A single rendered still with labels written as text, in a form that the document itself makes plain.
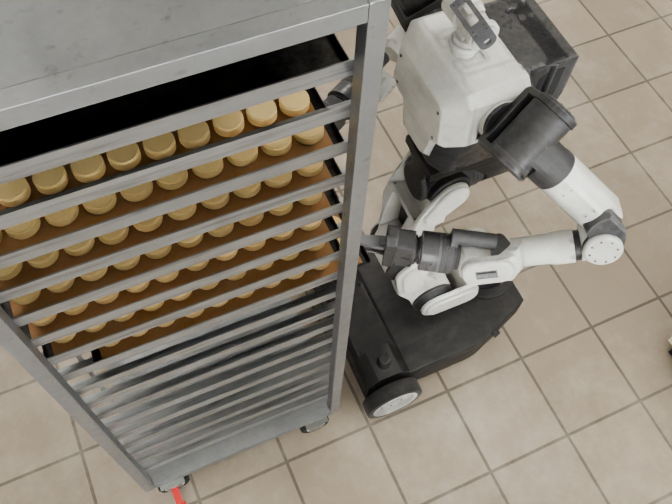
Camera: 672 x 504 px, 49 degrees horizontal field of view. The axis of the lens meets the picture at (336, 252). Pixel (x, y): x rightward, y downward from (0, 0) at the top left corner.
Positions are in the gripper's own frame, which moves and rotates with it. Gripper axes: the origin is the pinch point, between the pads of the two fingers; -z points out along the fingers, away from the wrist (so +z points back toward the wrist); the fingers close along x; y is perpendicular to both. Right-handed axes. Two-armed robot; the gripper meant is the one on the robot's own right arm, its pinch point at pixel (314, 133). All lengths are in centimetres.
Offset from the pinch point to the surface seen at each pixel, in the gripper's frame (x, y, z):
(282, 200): 36, 21, -37
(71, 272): 36, 4, -67
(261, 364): -34, 17, -43
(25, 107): 76, 9, -64
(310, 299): -10.0, 23.0, -31.0
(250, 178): 45, 19, -41
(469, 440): -105, 70, -4
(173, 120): 64, 14, -49
